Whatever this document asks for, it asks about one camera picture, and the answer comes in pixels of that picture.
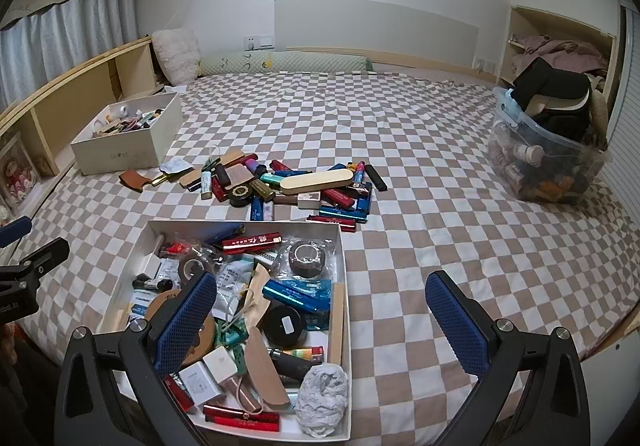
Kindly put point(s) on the crumpled white tissue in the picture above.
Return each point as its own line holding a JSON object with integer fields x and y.
{"x": 322, "y": 396}

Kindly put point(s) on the white wall power outlet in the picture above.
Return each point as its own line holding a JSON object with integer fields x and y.
{"x": 259, "y": 43}

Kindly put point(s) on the small white printed box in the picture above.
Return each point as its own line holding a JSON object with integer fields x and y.
{"x": 308, "y": 199}

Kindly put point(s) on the pink clothes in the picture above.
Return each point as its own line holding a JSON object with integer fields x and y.
{"x": 565, "y": 51}

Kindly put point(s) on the clear plastic storage bin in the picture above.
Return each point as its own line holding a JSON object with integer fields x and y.
{"x": 545, "y": 171}

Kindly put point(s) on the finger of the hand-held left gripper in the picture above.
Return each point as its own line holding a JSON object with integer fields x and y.
{"x": 42, "y": 258}
{"x": 17, "y": 227}

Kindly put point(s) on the pile of lighters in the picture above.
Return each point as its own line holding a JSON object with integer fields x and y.
{"x": 260, "y": 208}

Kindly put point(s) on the shiny blue lighter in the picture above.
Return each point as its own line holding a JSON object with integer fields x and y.
{"x": 295, "y": 295}

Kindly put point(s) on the wooden wall niche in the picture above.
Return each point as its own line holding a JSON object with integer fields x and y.
{"x": 555, "y": 24}

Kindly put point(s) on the brown flat case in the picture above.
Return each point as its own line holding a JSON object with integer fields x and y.
{"x": 237, "y": 172}

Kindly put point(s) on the brown leather piece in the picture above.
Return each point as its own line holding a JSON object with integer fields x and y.
{"x": 134, "y": 179}

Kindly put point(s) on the beige oblong case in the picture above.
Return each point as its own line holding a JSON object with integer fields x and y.
{"x": 315, "y": 180}

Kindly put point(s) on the cream storage box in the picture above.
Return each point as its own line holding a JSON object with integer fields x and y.
{"x": 125, "y": 151}

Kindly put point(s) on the brown tape roll in bag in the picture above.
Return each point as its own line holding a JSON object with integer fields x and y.
{"x": 195, "y": 267}
{"x": 306, "y": 256}

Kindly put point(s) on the plain black round tin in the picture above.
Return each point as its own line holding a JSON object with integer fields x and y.
{"x": 284, "y": 325}

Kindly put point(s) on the red gold-print lighter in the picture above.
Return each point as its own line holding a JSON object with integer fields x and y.
{"x": 250, "y": 242}
{"x": 240, "y": 418}

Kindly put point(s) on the black gold round tin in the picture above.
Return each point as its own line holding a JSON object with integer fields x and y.
{"x": 240, "y": 194}

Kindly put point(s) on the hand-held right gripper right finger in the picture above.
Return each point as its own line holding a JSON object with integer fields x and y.
{"x": 457, "y": 326}

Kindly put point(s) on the white charger block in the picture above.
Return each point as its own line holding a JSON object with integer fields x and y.
{"x": 200, "y": 383}

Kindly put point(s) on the black bag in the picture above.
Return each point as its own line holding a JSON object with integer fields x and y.
{"x": 550, "y": 86}

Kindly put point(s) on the small white packet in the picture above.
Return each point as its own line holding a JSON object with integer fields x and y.
{"x": 177, "y": 167}

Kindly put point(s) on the white cardboard box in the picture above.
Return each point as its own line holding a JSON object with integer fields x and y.
{"x": 122, "y": 276}

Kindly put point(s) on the round cork disc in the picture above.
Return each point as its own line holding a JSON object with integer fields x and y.
{"x": 157, "y": 303}

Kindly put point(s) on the framed picture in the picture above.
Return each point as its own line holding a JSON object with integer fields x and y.
{"x": 17, "y": 176}

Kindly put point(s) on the green long bolster pillow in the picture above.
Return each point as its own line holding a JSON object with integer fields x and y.
{"x": 300, "y": 62}

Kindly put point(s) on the pale striped curtain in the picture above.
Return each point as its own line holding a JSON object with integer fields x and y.
{"x": 75, "y": 36}

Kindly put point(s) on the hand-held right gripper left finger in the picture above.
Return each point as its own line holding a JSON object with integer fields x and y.
{"x": 185, "y": 321}

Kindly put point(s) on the white plug adapter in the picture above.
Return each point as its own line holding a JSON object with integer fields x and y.
{"x": 220, "y": 363}

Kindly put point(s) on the white wall socket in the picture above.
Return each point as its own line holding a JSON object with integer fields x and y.
{"x": 482, "y": 64}

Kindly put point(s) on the checkered bed sheet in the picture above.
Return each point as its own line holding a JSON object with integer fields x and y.
{"x": 425, "y": 126}

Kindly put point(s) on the white fluffy pillow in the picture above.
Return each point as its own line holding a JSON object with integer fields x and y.
{"x": 175, "y": 54}

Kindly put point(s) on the wooden bedside shelf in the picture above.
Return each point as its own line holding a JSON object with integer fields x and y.
{"x": 75, "y": 81}

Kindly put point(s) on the tan leather sleeve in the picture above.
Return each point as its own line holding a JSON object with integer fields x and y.
{"x": 265, "y": 371}

